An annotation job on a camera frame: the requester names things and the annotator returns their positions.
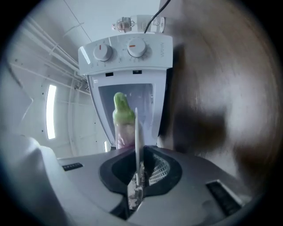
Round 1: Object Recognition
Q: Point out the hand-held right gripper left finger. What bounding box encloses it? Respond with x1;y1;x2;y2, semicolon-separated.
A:
99;147;137;195

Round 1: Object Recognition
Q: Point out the black power cable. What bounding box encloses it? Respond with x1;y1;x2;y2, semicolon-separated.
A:
143;0;172;34

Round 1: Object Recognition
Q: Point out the ceiling light strip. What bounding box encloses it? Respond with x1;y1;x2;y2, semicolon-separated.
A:
46;84;57;140

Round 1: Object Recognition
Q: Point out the dark brown table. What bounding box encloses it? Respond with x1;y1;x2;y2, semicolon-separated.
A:
158;0;277;184

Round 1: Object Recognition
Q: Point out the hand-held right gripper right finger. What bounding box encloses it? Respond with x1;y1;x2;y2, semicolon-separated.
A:
142;145;183;197

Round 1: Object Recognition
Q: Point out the white microwave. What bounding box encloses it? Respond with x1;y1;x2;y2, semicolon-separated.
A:
77;33;173;151

